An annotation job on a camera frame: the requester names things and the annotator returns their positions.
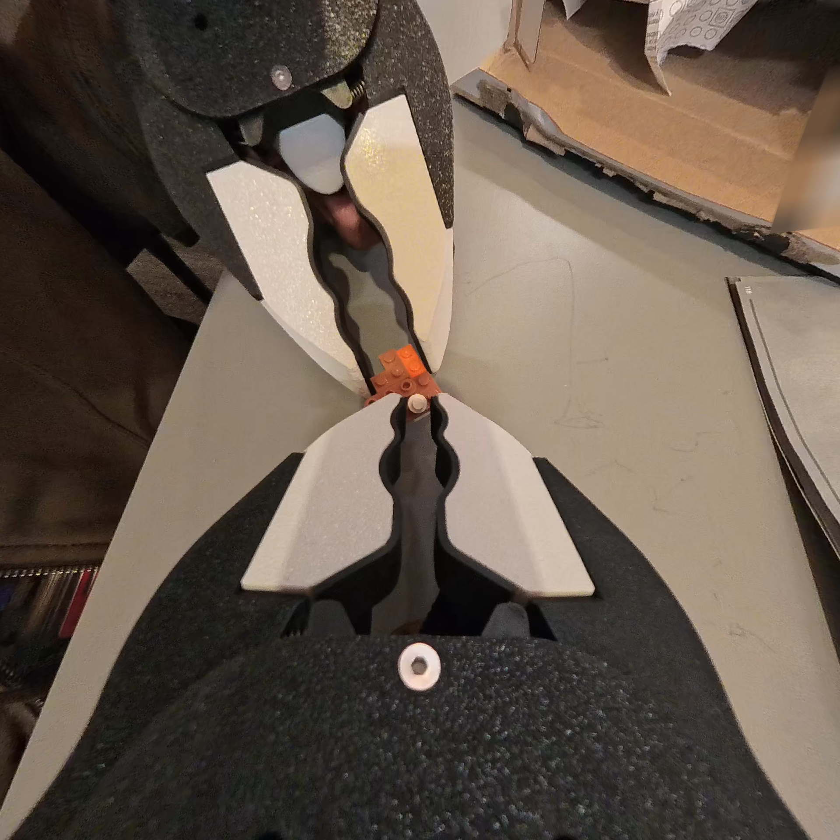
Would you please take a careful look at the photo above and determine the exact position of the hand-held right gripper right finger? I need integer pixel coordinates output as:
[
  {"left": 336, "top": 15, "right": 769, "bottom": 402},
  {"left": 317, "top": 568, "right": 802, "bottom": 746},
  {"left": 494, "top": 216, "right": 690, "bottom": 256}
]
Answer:
[{"left": 430, "top": 392, "right": 597, "bottom": 599}]

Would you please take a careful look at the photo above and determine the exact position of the white patterned paper bag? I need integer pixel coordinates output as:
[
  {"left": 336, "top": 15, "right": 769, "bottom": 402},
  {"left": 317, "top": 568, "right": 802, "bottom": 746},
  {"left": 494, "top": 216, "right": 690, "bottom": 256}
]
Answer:
[{"left": 646, "top": 0, "right": 762, "bottom": 67}]

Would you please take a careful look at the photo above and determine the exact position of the cardboard box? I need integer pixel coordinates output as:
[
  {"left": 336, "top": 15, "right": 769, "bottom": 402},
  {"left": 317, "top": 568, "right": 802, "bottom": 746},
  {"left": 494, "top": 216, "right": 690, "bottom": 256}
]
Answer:
[{"left": 453, "top": 0, "right": 840, "bottom": 266}]

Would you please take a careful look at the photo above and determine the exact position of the person's brown jacket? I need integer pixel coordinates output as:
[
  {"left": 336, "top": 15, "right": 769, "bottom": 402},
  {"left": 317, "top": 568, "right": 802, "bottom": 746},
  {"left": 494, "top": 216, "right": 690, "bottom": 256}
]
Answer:
[{"left": 0, "top": 0, "right": 217, "bottom": 756}]

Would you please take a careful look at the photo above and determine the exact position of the orange brick plate assembly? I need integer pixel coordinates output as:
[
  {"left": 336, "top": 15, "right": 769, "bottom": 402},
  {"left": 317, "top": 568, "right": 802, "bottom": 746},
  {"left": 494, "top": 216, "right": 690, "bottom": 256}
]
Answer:
[{"left": 366, "top": 343, "right": 439, "bottom": 411}]

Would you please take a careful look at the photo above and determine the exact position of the brick instruction booklet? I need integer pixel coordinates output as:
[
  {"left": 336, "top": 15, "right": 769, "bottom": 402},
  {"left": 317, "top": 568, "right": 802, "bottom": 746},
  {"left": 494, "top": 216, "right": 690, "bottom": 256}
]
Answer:
[{"left": 725, "top": 276, "right": 840, "bottom": 559}]

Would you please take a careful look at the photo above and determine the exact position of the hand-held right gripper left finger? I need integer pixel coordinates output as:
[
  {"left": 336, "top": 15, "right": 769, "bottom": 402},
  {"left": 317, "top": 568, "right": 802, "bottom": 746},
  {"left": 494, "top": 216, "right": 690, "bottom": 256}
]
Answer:
[{"left": 241, "top": 397, "right": 403, "bottom": 598}]

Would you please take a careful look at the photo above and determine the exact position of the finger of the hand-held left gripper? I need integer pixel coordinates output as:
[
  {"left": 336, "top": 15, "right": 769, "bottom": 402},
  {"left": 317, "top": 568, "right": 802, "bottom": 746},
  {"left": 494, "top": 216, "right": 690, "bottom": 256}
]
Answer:
[
  {"left": 206, "top": 161, "right": 368, "bottom": 398},
  {"left": 343, "top": 92, "right": 455, "bottom": 371}
]

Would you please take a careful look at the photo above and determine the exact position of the person's left hand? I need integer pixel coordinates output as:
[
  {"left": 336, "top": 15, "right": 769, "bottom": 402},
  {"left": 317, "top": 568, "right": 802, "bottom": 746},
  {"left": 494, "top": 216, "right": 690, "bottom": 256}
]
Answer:
[{"left": 314, "top": 192, "right": 376, "bottom": 250}]

